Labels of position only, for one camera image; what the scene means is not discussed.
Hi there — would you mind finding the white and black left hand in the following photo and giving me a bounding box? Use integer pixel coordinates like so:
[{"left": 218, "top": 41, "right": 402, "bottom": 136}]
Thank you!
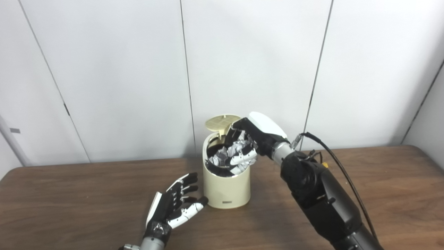
[{"left": 144, "top": 173, "right": 209, "bottom": 240}]

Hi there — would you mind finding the white and black right hand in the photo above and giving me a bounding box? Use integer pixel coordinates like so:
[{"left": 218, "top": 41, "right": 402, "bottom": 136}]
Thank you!
[{"left": 225, "top": 111, "right": 290, "bottom": 174}]

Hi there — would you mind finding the white paper ball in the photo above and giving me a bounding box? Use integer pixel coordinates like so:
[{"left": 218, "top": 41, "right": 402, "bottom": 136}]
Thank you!
[
  {"left": 210, "top": 147, "right": 229, "bottom": 168},
  {"left": 227, "top": 139, "right": 255, "bottom": 157}
]

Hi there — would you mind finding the cream-colored lidded bin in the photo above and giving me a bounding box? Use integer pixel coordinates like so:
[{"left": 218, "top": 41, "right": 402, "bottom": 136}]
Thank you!
[{"left": 203, "top": 115, "right": 251, "bottom": 209}]

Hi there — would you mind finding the white wall pole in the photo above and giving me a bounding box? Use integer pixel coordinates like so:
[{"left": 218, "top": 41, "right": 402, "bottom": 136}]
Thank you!
[{"left": 0, "top": 114, "right": 32, "bottom": 167}]

